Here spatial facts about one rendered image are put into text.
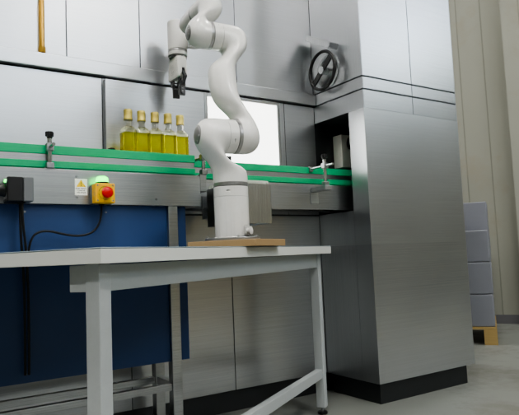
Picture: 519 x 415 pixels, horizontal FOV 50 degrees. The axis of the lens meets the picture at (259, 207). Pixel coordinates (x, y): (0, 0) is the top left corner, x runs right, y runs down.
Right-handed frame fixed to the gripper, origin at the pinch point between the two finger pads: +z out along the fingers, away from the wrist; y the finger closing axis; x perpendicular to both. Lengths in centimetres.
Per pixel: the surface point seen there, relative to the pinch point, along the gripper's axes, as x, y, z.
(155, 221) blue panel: -18, 13, 57
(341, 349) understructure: 87, -2, 120
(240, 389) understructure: 34, -15, 133
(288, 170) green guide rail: 54, 5, 32
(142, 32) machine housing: -10.0, -14.9, -30.4
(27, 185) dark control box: -67, 23, 46
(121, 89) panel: -21.2, -12.0, -2.1
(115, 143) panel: -24.3, -12.1, 21.8
